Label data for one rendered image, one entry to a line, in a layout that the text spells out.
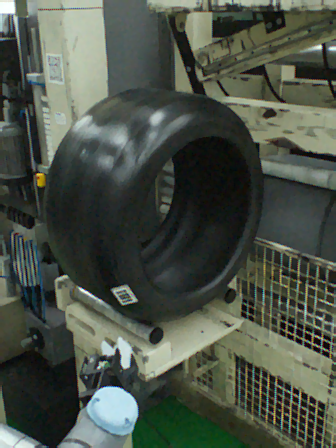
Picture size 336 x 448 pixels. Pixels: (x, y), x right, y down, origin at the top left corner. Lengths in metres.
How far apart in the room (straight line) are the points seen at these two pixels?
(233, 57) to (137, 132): 0.49
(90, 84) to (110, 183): 0.44
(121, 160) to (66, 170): 0.16
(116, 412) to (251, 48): 1.04
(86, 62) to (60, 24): 0.11
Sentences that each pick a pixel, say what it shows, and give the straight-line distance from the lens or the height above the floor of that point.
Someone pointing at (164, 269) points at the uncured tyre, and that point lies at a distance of 1.67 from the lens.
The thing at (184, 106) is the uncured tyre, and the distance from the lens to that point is 1.29.
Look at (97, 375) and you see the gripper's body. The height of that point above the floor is 1.03.
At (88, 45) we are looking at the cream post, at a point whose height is 1.57.
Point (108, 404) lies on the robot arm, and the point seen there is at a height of 1.12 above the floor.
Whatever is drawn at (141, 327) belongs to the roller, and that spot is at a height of 0.92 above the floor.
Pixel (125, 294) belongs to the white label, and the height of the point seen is 1.06.
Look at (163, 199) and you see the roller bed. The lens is 1.95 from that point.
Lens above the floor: 1.67
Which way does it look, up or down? 22 degrees down
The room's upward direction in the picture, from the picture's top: 2 degrees counter-clockwise
